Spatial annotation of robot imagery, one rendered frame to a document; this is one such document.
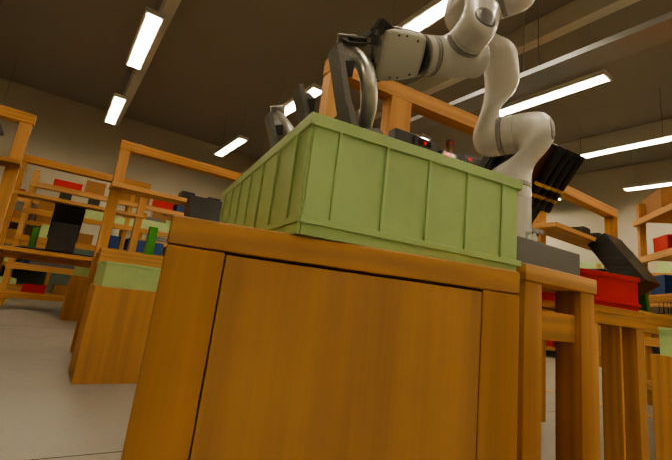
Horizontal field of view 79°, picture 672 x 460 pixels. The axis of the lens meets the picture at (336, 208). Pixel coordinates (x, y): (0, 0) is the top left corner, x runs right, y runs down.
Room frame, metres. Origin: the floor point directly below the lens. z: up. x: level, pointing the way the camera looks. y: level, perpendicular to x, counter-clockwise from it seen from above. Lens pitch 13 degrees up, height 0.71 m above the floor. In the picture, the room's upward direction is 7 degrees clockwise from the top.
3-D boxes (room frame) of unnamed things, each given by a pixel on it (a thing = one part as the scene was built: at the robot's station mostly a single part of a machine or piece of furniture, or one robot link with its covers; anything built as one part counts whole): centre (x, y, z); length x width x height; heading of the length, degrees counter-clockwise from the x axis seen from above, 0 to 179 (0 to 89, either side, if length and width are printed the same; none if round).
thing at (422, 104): (2.25, -0.53, 1.89); 1.50 x 0.09 x 0.09; 117
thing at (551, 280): (1.17, -0.51, 0.83); 0.32 x 0.32 x 0.04; 31
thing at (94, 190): (7.47, 3.81, 1.12); 3.01 x 0.54 x 2.24; 124
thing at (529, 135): (1.15, -0.54, 1.22); 0.19 x 0.12 x 0.24; 52
